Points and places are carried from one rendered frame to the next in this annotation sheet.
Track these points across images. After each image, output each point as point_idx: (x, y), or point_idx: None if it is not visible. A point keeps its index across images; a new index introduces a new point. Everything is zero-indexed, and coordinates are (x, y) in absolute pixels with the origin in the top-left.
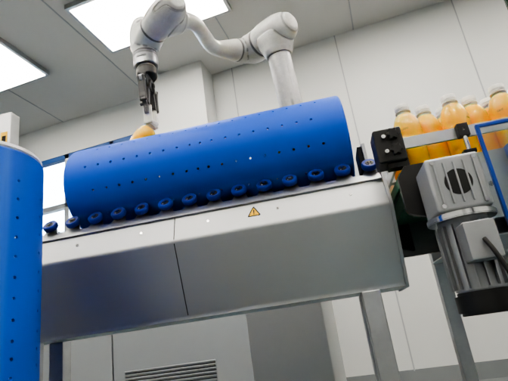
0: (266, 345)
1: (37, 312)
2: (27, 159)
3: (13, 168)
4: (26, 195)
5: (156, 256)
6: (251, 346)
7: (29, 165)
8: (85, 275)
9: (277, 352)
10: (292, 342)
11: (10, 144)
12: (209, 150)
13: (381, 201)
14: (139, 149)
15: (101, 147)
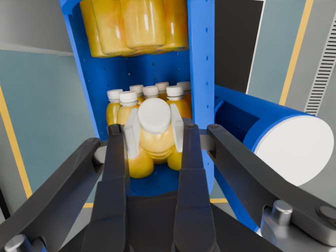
0: (64, 37)
1: (233, 97)
2: (298, 112)
3: (299, 110)
4: (278, 106)
5: None
6: (66, 50)
7: (292, 111)
8: None
9: (66, 30)
10: (61, 15)
11: (316, 117)
12: None
13: None
14: (214, 86)
15: (203, 164)
